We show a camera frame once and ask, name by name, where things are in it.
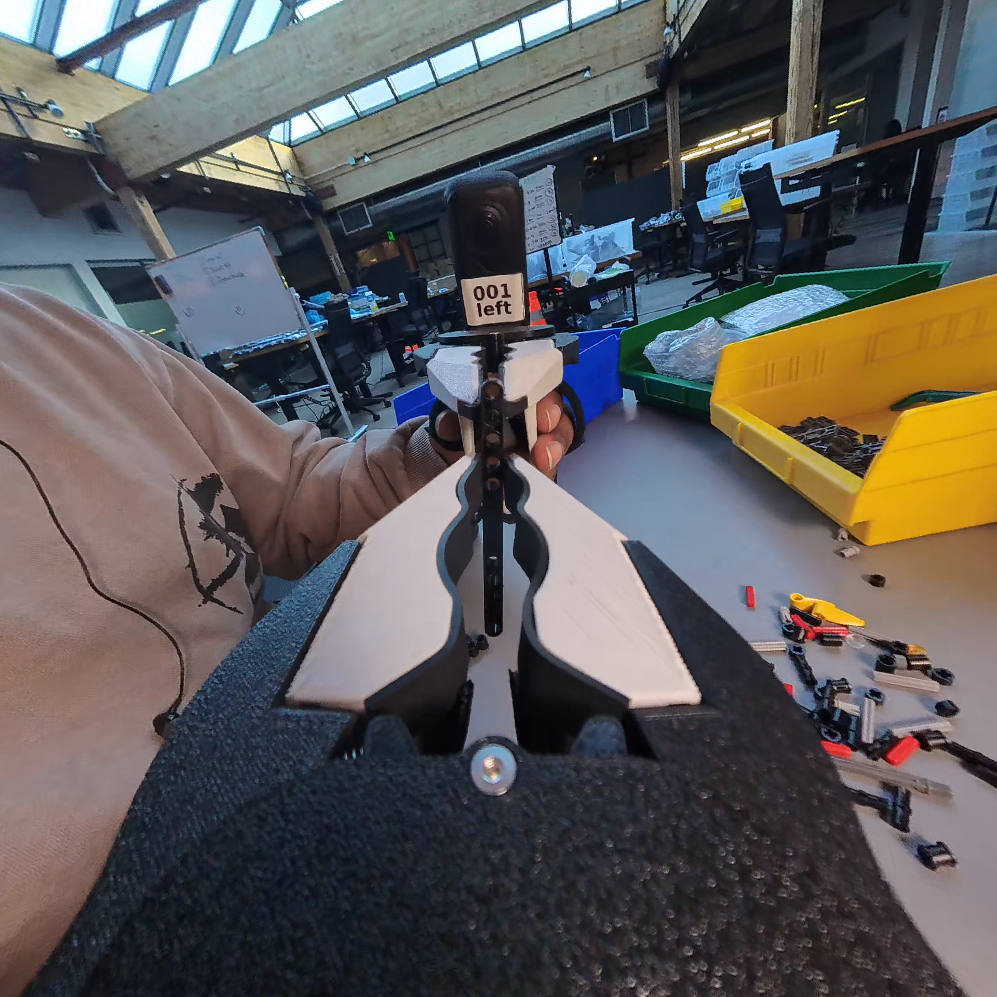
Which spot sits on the orange traffic cone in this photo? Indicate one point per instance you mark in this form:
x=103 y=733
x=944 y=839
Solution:
x=537 y=311

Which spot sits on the black connector pin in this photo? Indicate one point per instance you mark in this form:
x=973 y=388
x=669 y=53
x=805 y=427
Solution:
x=478 y=645

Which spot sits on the bubble wrap bundle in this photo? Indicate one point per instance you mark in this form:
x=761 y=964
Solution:
x=701 y=343

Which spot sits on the heap of black beams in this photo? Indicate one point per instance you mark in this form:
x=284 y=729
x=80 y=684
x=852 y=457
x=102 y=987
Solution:
x=833 y=444

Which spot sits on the pile of small block pieces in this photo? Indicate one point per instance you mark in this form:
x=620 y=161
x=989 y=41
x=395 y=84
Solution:
x=826 y=611

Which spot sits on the beige hoodie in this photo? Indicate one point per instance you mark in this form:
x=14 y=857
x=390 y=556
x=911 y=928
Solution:
x=117 y=506

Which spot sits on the yellow plastic parts bin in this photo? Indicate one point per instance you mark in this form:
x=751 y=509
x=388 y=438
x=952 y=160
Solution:
x=935 y=483

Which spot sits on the grey desk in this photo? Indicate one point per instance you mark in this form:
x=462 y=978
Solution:
x=701 y=506

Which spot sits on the wooden background table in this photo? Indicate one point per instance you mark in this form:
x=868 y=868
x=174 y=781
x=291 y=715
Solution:
x=915 y=202

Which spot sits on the blue plastic parts bin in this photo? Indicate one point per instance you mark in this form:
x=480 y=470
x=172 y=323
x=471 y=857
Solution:
x=600 y=382

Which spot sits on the black office chair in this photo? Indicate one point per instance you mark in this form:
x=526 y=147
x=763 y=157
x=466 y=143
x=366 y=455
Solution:
x=705 y=241
x=347 y=358
x=767 y=210

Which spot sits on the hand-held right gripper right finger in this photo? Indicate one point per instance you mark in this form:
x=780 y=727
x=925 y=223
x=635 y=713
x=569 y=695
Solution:
x=607 y=615

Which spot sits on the person's left forearm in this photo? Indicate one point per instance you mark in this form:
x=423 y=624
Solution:
x=350 y=491

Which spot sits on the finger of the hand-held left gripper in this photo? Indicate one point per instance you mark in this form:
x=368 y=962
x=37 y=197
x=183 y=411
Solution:
x=533 y=374
x=456 y=378

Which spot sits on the rolling whiteboard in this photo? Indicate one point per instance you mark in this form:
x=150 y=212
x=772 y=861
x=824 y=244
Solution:
x=226 y=288

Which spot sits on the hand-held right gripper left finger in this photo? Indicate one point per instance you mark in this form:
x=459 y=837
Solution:
x=389 y=615

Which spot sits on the thin black perforated beam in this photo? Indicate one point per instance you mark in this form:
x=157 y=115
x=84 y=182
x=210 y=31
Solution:
x=493 y=576

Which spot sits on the white flip chart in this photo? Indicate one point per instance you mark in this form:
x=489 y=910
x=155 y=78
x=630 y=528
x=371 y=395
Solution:
x=541 y=206

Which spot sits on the green plastic parts bin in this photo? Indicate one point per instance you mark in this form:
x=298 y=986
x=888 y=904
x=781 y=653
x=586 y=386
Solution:
x=662 y=389

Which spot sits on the green angled beam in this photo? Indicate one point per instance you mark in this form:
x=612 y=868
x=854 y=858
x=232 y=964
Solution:
x=931 y=399

